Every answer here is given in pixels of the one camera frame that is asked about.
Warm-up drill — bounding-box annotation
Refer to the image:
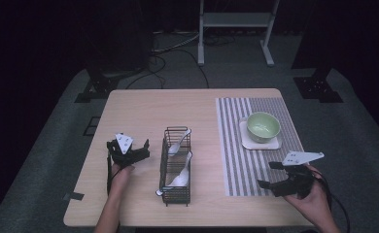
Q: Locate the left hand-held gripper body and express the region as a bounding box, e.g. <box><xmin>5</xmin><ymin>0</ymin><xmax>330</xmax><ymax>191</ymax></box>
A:
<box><xmin>106</xmin><ymin>132</ymin><xmax>151</xmax><ymax>169</ymax></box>

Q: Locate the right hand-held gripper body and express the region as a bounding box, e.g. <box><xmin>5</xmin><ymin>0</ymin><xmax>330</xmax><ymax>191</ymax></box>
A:
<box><xmin>273</xmin><ymin>150</ymin><xmax>326</xmax><ymax>199</ymax></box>

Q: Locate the green bowl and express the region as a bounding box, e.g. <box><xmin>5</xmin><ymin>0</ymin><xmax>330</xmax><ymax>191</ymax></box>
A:
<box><xmin>246</xmin><ymin>111</ymin><xmax>282</xmax><ymax>145</ymax></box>

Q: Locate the black wire basket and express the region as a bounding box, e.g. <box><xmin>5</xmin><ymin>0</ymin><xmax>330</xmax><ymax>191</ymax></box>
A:
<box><xmin>158</xmin><ymin>125</ymin><xmax>192</xmax><ymax>208</ymax></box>

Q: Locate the person's left hand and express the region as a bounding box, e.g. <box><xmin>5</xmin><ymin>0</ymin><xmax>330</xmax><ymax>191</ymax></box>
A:
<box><xmin>111</xmin><ymin>162</ymin><xmax>136</xmax><ymax>196</ymax></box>

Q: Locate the person's right hand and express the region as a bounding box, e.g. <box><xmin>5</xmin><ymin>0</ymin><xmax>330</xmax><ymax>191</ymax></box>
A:
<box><xmin>282</xmin><ymin>162</ymin><xmax>330</xmax><ymax>225</ymax></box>

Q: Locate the white square coaster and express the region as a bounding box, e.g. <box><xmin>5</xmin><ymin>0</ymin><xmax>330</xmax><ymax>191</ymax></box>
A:
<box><xmin>238</xmin><ymin>117</ymin><xmax>283</xmax><ymax>151</ymax></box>

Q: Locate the striped grey placemat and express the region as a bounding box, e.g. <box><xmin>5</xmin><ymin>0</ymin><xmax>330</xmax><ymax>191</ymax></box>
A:
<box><xmin>215</xmin><ymin>96</ymin><xmax>306</xmax><ymax>197</ymax></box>

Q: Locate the black stand base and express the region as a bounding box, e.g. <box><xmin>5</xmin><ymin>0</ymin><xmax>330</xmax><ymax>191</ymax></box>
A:
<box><xmin>293</xmin><ymin>66</ymin><xmax>344</xmax><ymax>104</ymax></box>
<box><xmin>74</xmin><ymin>63</ymin><xmax>147</xmax><ymax>104</ymax></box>

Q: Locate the grey tape strip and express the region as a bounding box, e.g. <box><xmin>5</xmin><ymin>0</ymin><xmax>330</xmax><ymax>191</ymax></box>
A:
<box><xmin>62</xmin><ymin>191</ymin><xmax>86</xmax><ymax>202</ymax></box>

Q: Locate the white metal stand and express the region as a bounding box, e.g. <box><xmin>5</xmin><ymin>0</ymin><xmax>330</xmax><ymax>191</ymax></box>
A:
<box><xmin>197</xmin><ymin>0</ymin><xmax>281</xmax><ymax>68</ymax></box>

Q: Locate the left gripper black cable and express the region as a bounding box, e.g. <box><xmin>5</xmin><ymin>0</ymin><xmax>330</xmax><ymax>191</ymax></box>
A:
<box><xmin>106</xmin><ymin>150</ymin><xmax>123</xmax><ymax>197</ymax></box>

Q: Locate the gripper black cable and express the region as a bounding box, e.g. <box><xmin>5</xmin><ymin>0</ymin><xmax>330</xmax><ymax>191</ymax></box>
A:
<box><xmin>106</xmin><ymin>150</ymin><xmax>123</xmax><ymax>197</ymax></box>
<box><xmin>311</xmin><ymin>169</ymin><xmax>351</xmax><ymax>233</ymax></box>

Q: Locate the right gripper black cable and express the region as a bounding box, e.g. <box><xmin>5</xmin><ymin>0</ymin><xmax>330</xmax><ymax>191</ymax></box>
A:
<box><xmin>311</xmin><ymin>169</ymin><xmax>351</xmax><ymax>233</ymax></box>

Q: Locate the black floor cable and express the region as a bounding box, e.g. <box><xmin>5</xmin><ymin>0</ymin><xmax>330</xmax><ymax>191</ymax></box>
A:
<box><xmin>124</xmin><ymin>48</ymin><xmax>210</xmax><ymax>90</ymax></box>

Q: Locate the grey cable bundle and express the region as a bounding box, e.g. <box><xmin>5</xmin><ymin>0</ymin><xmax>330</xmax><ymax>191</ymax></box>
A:
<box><xmin>151</xmin><ymin>29</ymin><xmax>201</xmax><ymax>55</ymax></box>

